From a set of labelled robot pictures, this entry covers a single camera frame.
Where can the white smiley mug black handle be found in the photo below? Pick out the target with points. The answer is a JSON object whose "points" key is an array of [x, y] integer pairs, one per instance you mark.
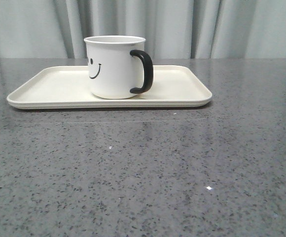
{"points": [[118, 66]]}

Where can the cream rectangular plastic tray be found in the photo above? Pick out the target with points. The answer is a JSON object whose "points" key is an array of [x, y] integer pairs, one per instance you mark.
{"points": [[68, 87]]}

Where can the pale grey-green curtain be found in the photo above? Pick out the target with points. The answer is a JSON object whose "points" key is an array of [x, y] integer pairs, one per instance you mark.
{"points": [[173, 29]]}

